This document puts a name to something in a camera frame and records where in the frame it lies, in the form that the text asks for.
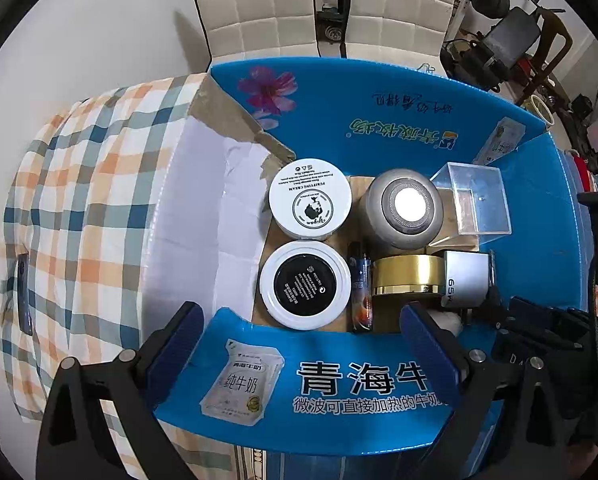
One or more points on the brown wooden chair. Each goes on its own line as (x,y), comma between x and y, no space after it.
(552,27)

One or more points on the dark phone on cloth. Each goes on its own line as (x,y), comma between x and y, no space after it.
(24,312)

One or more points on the clear acrylic box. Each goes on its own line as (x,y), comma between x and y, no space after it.
(478,197)

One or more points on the left white padded chair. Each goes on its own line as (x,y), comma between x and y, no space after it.
(236,30)

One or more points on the grey 65W charger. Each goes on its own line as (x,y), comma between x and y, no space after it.
(467,279)

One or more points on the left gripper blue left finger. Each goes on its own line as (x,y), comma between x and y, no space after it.
(165,353)

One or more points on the white padded chair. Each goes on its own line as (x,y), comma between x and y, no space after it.
(236,30)
(407,33)

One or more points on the right white padded chair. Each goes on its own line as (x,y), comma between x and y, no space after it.
(407,33)

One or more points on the green rimmed bucket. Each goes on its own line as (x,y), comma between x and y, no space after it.
(535,105)

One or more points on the plaid orange blue cloth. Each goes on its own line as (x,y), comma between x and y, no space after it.
(93,205)

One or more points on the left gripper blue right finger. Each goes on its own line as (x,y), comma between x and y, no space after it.
(435,351)

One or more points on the blue cardboard milk box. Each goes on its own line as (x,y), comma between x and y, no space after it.
(211,227)

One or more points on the white jar black label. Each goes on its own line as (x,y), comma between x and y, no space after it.
(305,285)

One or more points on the silver jar with gold top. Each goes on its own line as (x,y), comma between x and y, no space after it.
(401,211)

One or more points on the red cloth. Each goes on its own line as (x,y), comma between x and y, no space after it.
(581,168)

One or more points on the white cream jar panda logo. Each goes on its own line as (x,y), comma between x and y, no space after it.
(310,199)

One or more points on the black weight bench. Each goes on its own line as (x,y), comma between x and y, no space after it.
(485,61)

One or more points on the white earbuds case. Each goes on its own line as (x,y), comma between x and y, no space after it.
(447,320)

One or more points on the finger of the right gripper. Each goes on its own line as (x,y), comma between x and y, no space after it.
(553,327)

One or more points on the small printed tube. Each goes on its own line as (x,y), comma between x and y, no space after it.
(361,289)

